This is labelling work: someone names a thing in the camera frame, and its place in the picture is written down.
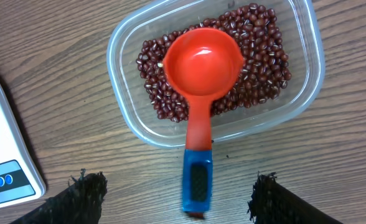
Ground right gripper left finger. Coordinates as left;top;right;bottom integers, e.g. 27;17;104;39
12;169;108;224

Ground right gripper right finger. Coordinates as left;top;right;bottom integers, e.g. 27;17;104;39
247;172;342;224

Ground red measuring scoop blue handle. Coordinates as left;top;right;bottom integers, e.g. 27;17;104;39
162;28;244;219

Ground white digital kitchen scale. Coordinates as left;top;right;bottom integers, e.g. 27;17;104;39
0;84;46;208

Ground red beans in container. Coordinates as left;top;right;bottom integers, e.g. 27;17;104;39
136;3;292;123

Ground clear plastic container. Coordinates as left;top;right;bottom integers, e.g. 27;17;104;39
106;0;326;148

